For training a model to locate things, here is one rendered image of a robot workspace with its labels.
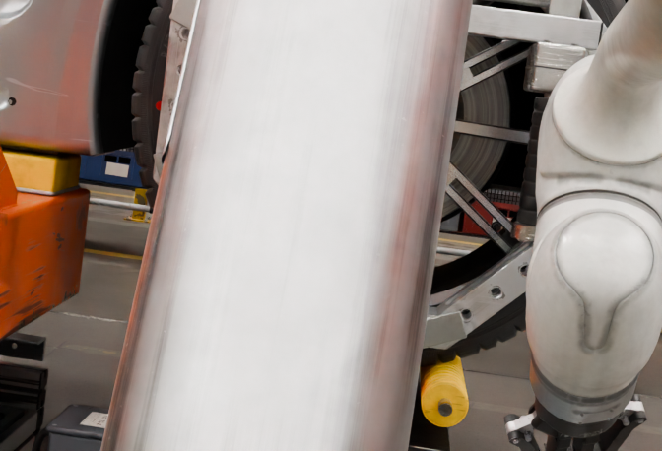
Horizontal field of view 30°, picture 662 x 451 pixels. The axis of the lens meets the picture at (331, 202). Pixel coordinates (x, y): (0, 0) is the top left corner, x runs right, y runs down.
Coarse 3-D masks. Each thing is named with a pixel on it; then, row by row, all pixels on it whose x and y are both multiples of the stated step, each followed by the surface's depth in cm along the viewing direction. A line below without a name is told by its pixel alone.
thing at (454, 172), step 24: (504, 48) 156; (528, 48) 156; (480, 72) 157; (456, 120) 158; (456, 168) 158; (456, 192) 158; (480, 192) 158; (480, 216) 158; (504, 216) 158; (504, 240) 159; (456, 264) 175; (480, 264) 165; (432, 288) 162; (456, 288) 158
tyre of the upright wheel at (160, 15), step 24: (168, 0) 156; (600, 0) 153; (624, 0) 154; (168, 24) 157; (144, 48) 157; (144, 72) 157; (144, 96) 158; (144, 120) 158; (144, 144) 158; (144, 168) 159; (504, 312) 157; (480, 336) 158; (504, 336) 158; (432, 360) 159
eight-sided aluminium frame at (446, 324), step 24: (192, 0) 148; (168, 48) 148; (168, 72) 149; (168, 96) 149; (168, 120) 149; (504, 264) 149; (528, 264) 148; (480, 288) 149; (504, 288) 149; (432, 312) 151; (456, 312) 149; (480, 312) 149; (432, 336) 149; (456, 336) 149
